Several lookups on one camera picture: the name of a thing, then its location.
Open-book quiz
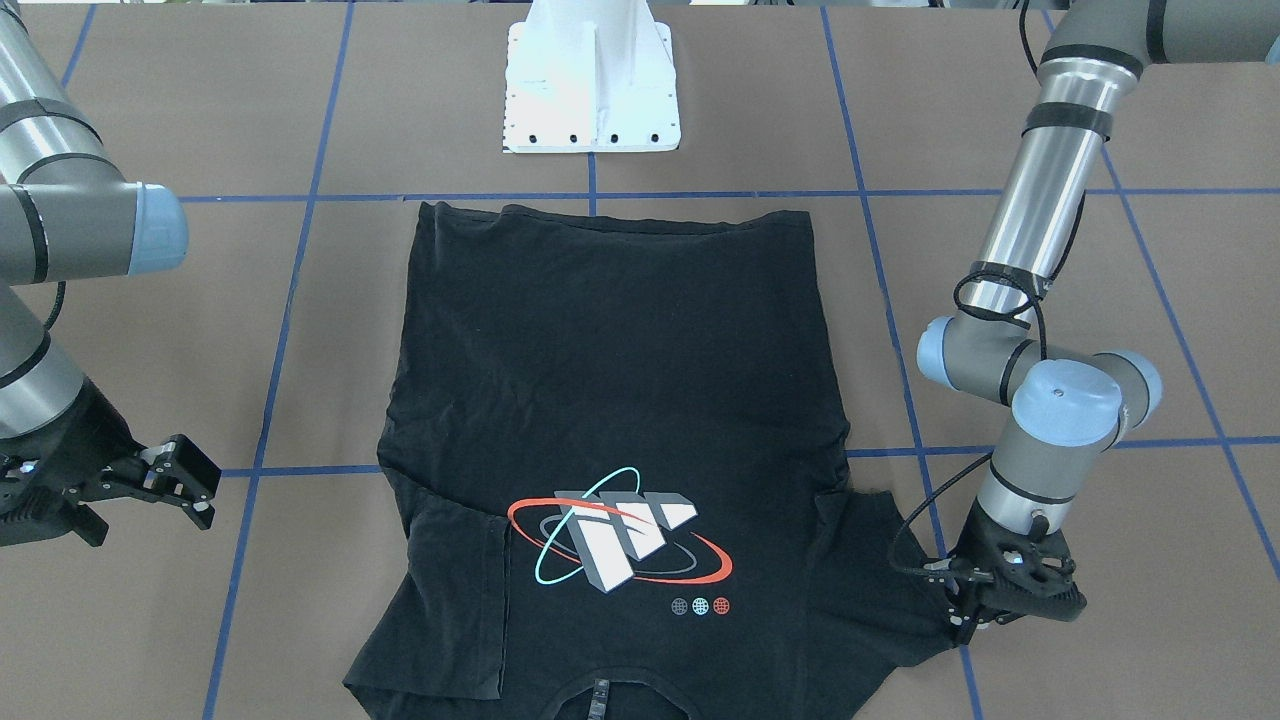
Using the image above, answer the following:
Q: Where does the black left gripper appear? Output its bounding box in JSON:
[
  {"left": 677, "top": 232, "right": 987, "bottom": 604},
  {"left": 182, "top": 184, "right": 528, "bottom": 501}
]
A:
[{"left": 922, "top": 502, "right": 1088, "bottom": 646}]

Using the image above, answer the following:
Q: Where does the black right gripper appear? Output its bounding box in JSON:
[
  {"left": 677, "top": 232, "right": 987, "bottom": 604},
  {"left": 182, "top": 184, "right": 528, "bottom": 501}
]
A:
[{"left": 1, "top": 386, "right": 221, "bottom": 547}]

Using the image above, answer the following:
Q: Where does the black graphic t-shirt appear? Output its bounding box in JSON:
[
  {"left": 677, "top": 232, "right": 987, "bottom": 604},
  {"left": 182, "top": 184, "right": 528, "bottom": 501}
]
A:
[{"left": 344, "top": 202, "right": 954, "bottom": 719}]

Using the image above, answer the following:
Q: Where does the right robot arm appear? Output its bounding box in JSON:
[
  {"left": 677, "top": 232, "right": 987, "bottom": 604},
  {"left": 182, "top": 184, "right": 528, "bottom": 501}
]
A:
[{"left": 1, "top": 1, "right": 221, "bottom": 547}]

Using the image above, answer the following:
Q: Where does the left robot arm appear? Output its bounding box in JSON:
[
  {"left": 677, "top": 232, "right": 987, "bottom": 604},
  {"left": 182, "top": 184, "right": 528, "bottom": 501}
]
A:
[{"left": 914, "top": 1, "right": 1279, "bottom": 646}]

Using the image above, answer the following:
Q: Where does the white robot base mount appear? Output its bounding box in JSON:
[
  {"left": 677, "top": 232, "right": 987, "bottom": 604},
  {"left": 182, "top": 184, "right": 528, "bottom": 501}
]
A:
[{"left": 502, "top": 1, "right": 682, "bottom": 154}]

